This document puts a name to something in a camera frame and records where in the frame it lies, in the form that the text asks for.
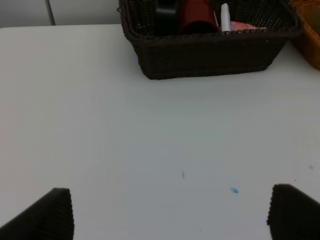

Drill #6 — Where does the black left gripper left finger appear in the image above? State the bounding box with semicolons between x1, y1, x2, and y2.
0;188;75;240

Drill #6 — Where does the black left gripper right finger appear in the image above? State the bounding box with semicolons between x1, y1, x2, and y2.
266;184;320;240

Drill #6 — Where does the pink dish soap bottle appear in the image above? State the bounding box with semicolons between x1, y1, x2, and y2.
230;21;266;31

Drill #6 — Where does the white marker with red caps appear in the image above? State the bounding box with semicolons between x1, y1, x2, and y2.
220;3;231;32

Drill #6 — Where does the red plastic cup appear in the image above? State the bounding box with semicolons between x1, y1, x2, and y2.
178;0;220;35

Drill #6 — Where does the dark green pump bottle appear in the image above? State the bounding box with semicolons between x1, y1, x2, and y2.
154;0;180;36

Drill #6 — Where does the dark brown wicker basket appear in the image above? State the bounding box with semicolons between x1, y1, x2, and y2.
118;0;304;80

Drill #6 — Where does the orange wicker basket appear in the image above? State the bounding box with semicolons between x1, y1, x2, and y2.
291;0;320;70

